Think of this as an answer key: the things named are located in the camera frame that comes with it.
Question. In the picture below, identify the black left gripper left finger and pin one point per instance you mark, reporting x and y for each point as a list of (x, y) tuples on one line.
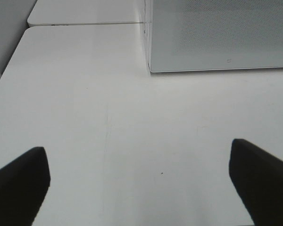
[(24, 183)]

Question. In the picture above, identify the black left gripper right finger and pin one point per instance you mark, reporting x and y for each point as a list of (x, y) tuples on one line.
[(258, 179)]

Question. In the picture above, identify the white microwave oven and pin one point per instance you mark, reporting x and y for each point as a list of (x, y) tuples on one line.
[(146, 35)]

